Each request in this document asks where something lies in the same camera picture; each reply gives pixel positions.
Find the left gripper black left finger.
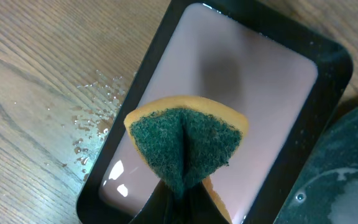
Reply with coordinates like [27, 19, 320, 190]
[129, 180, 179, 224]

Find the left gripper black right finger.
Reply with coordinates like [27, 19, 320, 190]
[181, 182, 229, 224]

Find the yellow green scrub sponge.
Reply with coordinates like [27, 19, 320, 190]
[124, 95, 248, 224]

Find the round black serving tray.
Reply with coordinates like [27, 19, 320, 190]
[275, 108, 358, 224]

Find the black rectangular water tray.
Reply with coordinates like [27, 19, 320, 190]
[76, 1, 353, 223]

